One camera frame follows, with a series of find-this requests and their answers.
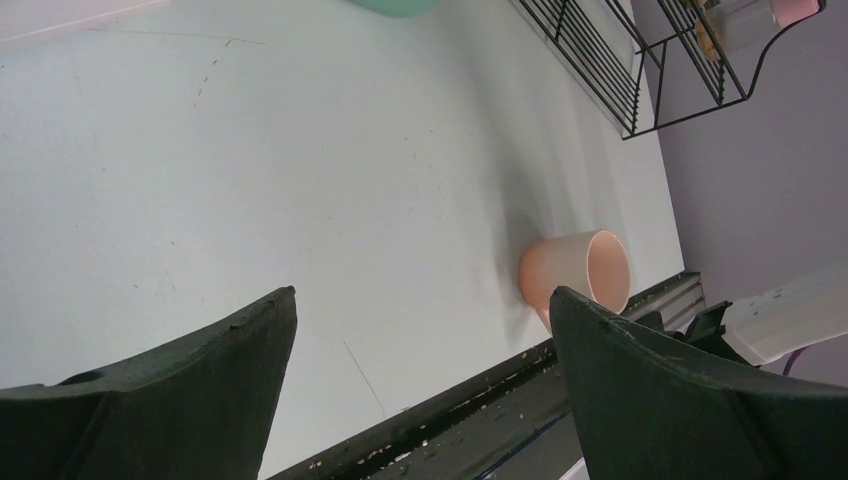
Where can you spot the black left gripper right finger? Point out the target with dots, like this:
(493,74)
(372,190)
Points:
(648,406)

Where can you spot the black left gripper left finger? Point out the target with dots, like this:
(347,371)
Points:
(198,407)

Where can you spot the pink lid spice jar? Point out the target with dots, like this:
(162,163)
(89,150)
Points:
(729,26)

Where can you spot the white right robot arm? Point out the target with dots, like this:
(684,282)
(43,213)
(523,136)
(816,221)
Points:
(761,329)

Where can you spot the pink mug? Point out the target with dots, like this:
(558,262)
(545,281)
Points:
(594,263)

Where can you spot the green plastic bin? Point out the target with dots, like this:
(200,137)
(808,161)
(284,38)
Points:
(398,8)

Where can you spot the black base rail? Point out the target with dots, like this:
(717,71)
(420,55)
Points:
(461,433)

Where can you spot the black wire rack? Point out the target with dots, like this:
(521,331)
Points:
(623,69)

